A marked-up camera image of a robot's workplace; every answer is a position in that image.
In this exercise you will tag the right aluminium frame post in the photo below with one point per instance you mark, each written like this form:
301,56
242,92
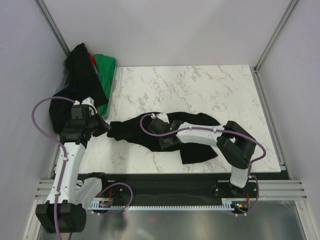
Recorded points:
276,34

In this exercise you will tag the green t shirt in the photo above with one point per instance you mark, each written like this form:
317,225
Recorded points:
106,67

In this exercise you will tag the white slotted cable duct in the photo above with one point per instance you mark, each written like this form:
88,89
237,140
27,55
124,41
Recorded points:
161,203

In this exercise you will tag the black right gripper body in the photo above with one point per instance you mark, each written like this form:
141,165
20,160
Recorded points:
163,143

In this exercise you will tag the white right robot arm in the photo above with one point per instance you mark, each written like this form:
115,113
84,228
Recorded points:
231,139

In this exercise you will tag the black t shirt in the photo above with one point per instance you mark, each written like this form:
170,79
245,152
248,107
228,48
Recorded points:
82,82
190,153

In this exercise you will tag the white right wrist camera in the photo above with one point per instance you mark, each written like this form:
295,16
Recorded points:
164,117

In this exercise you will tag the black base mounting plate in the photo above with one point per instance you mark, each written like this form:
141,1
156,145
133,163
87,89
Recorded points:
133,186

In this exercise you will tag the aluminium frame post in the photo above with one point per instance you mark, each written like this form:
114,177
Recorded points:
276,34
53,26

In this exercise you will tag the aluminium front rail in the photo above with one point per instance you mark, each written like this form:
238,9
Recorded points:
268,190

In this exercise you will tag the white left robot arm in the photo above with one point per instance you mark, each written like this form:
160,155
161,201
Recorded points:
65,209

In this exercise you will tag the left aluminium frame post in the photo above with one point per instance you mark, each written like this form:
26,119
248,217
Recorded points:
53,26

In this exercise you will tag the clear plastic bin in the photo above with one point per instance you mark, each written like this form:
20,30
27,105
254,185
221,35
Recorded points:
111,88

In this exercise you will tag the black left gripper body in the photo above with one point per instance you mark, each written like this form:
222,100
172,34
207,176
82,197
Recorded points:
96,125

